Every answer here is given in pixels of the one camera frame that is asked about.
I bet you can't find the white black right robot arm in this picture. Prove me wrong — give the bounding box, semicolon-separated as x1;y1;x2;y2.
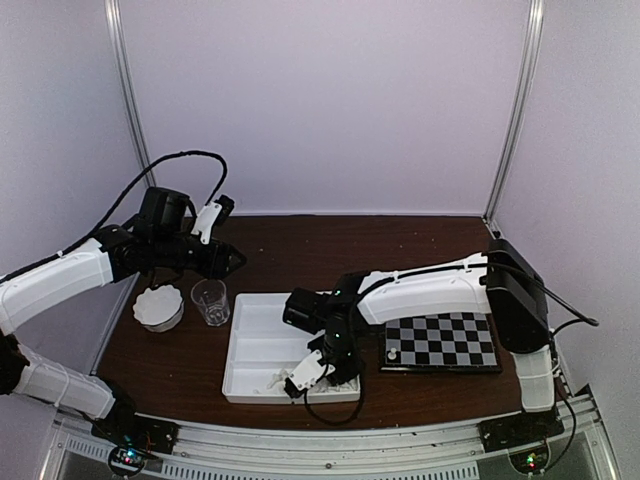
282;239;556;442

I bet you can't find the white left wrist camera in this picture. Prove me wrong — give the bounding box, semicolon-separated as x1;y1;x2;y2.
191;195;235;245

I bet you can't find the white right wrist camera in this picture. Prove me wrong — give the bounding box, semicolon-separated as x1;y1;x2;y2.
284;350;336;399

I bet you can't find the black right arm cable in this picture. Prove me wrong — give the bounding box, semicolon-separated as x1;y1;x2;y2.
303;259;600;426

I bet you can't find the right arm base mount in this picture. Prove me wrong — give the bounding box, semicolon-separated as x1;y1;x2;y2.
478;412;565;476

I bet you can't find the black white chess board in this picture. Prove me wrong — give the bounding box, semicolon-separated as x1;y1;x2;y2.
379;312;502;374

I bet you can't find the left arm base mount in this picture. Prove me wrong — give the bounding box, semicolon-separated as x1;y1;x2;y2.
87;415;179;478

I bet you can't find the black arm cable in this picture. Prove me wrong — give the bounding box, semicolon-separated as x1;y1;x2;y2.
303;259;600;426
54;149;229;261

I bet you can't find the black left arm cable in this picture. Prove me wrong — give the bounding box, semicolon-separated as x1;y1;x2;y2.
54;149;229;261

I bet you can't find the white scalloped bowl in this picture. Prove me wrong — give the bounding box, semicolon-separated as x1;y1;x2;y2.
132;285;184;333

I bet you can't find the right aluminium frame post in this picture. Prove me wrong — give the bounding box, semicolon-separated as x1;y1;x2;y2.
483;0;545;232

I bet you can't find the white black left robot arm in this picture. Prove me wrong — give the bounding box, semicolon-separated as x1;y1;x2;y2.
1;187;246;444

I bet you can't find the aluminium frame post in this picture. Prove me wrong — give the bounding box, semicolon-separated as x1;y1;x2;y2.
483;0;545;232
104;0;153;171

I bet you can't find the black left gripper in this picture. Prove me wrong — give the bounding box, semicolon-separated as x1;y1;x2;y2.
153;232;247;280

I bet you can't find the left aluminium frame post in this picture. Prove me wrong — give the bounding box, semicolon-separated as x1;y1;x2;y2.
104;0;153;171

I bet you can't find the front aluminium rail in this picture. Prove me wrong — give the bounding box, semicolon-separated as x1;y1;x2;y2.
44;409;621;480

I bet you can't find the white plastic compartment tray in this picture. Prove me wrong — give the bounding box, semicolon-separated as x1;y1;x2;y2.
221;293;361;405

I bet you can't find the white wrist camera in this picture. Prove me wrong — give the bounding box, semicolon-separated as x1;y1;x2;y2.
191;195;235;245
284;350;336;399

